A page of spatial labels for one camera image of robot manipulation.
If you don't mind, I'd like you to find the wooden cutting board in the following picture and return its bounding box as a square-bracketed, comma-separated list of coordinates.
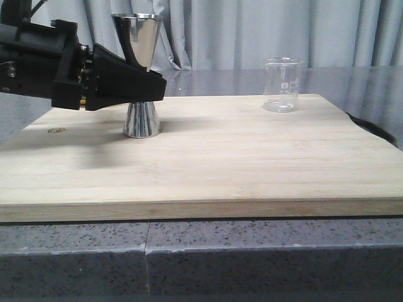
[1, 94, 402, 222]

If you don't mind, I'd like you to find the steel double jigger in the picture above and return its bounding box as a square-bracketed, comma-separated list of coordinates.
[111, 13, 166, 138]

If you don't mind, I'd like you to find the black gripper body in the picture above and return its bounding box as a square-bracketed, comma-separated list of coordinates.
[1, 20, 94, 110]

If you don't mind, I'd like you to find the grey curtain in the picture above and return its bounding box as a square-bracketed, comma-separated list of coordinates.
[32, 1, 402, 70]

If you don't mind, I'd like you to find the small glass beaker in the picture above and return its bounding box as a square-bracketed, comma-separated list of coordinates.
[263, 57, 303, 113]

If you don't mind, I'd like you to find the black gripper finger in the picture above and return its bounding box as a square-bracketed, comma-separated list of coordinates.
[84, 43, 166, 111]

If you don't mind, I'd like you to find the black cutting board handle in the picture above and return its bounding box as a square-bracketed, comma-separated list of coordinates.
[347, 113, 397, 147]

